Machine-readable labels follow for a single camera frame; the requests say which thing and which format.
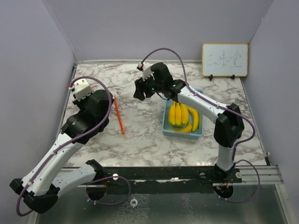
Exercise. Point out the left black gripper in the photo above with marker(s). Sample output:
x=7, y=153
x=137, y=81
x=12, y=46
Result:
x=80, y=102

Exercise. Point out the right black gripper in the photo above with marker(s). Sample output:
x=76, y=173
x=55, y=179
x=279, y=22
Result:
x=141, y=87

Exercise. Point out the clear zip bag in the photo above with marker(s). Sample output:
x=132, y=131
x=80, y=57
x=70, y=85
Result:
x=139, y=118

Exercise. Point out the yellow banana bunch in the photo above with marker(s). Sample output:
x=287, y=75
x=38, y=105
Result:
x=177, y=117

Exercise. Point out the single yellow banana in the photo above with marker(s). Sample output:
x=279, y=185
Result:
x=195, y=116

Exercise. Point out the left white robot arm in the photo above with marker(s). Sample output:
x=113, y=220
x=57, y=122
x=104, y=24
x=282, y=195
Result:
x=41, y=188

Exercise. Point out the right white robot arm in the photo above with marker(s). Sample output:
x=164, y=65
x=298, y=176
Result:
x=229, y=126

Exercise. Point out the small framed whiteboard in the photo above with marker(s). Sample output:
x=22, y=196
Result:
x=225, y=59

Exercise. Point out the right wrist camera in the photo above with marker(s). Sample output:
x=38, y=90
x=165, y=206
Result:
x=145, y=68

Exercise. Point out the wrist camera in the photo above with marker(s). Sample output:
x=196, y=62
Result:
x=145, y=68
x=81, y=89

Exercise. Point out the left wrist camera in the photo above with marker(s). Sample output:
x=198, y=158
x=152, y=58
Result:
x=81, y=89

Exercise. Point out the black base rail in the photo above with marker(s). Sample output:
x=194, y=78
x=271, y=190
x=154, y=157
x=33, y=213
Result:
x=161, y=180

